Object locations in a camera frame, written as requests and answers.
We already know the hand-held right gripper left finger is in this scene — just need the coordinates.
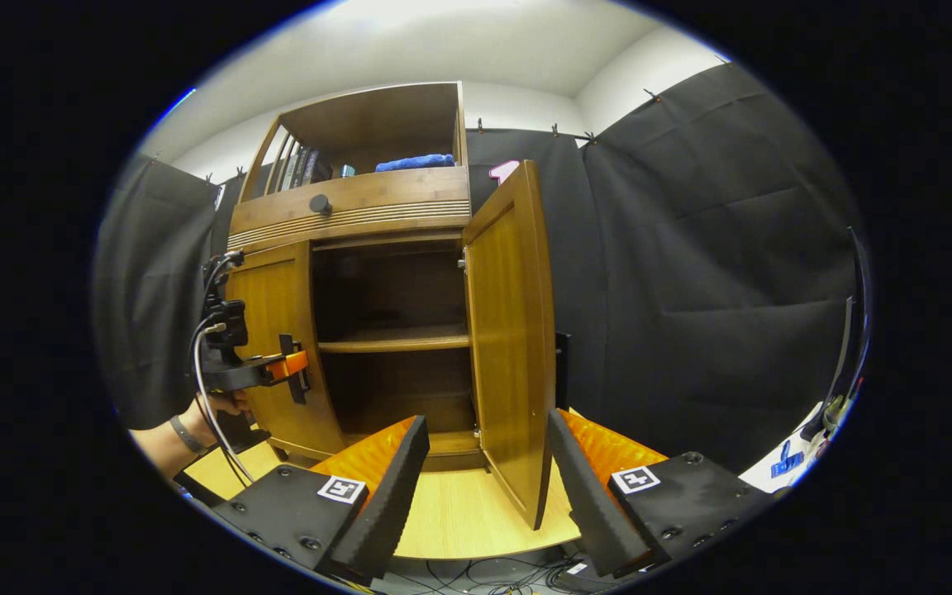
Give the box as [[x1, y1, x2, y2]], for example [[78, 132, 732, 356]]
[[210, 415, 431, 583]]

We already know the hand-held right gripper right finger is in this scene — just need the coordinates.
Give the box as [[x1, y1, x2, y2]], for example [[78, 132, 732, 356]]
[[546, 408, 778, 578]]

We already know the wooden shoe cabinet door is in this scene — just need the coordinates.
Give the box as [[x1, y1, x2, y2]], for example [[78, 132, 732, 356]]
[[461, 159, 574, 531], [226, 240, 346, 459]]

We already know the wooden double-door shoe cabinet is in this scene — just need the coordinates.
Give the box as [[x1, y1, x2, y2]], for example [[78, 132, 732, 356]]
[[226, 81, 489, 474]]

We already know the wooden inner cabinet shelf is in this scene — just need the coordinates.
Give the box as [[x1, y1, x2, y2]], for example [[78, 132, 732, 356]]
[[317, 324, 471, 355]]

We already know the black power adapter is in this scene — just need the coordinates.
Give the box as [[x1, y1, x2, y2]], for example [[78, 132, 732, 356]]
[[555, 562, 609, 594]]

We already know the dark wristband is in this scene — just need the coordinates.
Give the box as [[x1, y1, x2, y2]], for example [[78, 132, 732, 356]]
[[169, 415, 206, 455]]

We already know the blue plastic clip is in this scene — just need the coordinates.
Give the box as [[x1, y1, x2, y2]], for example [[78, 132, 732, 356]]
[[770, 440, 805, 478]]

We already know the wooden drawer with black knob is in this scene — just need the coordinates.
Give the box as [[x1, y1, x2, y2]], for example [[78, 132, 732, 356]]
[[228, 167, 474, 253]]

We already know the blue folded towel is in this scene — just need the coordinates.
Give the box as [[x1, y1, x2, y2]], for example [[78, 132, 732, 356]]
[[374, 153, 456, 173]]

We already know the black backdrop cloth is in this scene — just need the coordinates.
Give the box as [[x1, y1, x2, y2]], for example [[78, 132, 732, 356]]
[[92, 62, 865, 476]]

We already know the dark curved bar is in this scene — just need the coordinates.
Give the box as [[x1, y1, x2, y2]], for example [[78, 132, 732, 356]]
[[801, 225, 872, 443]]

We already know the black cable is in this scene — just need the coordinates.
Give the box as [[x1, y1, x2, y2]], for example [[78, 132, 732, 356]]
[[188, 252, 250, 488]]

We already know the white cable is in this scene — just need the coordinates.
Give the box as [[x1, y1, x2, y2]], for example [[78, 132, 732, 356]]
[[193, 322, 255, 484]]

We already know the tangle of black floor cables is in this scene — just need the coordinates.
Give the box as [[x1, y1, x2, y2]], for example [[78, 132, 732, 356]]
[[385, 555, 601, 595]]

